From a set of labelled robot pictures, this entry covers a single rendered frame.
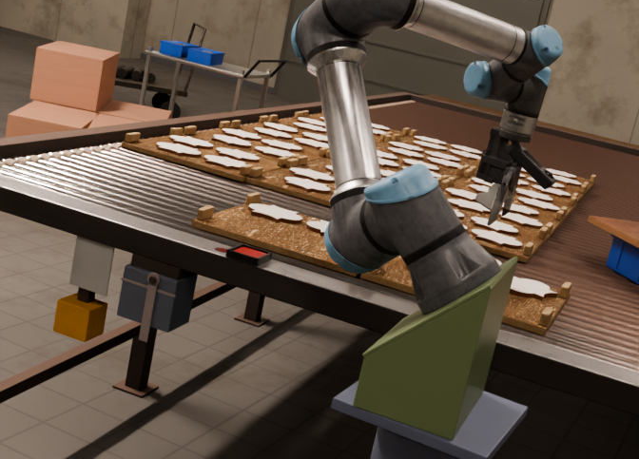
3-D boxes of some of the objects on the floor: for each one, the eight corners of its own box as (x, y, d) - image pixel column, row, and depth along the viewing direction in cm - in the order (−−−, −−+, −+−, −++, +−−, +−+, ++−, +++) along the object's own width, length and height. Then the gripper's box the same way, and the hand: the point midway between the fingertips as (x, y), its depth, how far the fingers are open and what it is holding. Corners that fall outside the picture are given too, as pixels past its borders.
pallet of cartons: (48, 151, 696) (64, 38, 678) (197, 185, 689) (218, 71, 671) (-48, 187, 560) (-30, 47, 542) (138, 230, 553) (162, 89, 535)
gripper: (503, 124, 230) (478, 205, 234) (482, 128, 211) (457, 218, 216) (539, 134, 227) (514, 217, 232) (522, 141, 209) (495, 230, 214)
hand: (498, 221), depth 223 cm, fingers open, 14 cm apart
